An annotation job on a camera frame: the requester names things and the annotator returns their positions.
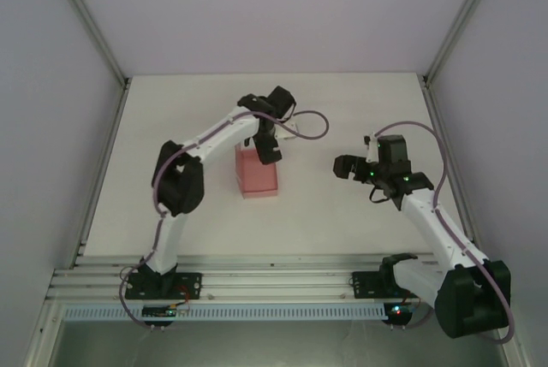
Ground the grey slotted cable duct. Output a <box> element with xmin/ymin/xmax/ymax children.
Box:
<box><xmin>63</xmin><ymin>303</ymin><xmax>386</xmax><ymax>322</ymax></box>

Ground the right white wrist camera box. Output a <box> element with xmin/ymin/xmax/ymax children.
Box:
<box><xmin>363</xmin><ymin>133</ymin><xmax>381</xmax><ymax>161</ymax></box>

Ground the aluminium lower frame bar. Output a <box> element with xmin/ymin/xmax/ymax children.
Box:
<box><xmin>507</xmin><ymin>298</ymin><xmax>536</xmax><ymax>367</ymax></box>
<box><xmin>23</xmin><ymin>300</ymin><xmax>65</xmax><ymax>367</ymax></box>

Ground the aluminium frame post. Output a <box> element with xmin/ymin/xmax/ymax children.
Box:
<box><xmin>45</xmin><ymin>0</ymin><xmax>131</xmax><ymax>86</ymax></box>
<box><xmin>421</xmin><ymin>0</ymin><xmax>502</xmax><ymax>86</ymax></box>

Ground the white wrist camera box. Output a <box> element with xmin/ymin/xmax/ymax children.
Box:
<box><xmin>273</xmin><ymin>121</ymin><xmax>301</xmax><ymax>142</ymax></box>
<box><xmin>363</xmin><ymin>133</ymin><xmax>381</xmax><ymax>161</ymax></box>

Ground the pink paper box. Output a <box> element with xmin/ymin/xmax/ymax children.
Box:
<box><xmin>234</xmin><ymin>146</ymin><xmax>279</xmax><ymax>200</ymax></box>

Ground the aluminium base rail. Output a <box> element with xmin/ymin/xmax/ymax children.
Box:
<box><xmin>45</xmin><ymin>255</ymin><xmax>513</xmax><ymax>302</ymax></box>

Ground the small circuit board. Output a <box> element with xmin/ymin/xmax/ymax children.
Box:
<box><xmin>142</xmin><ymin>303</ymin><xmax>189</xmax><ymax>321</ymax></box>
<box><xmin>383</xmin><ymin>302</ymin><xmax>423</xmax><ymax>321</ymax></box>

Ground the aluminium table side rail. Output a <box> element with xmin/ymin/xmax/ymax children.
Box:
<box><xmin>421</xmin><ymin>78</ymin><xmax>479</xmax><ymax>252</ymax></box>
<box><xmin>79</xmin><ymin>80</ymin><xmax>129</xmax><ymax>257</ymax></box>

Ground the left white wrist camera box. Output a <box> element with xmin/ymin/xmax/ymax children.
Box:
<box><xmin>273</xmin><ymin>121</ymin><xmax>301</xmax><ymax>142</ymax></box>

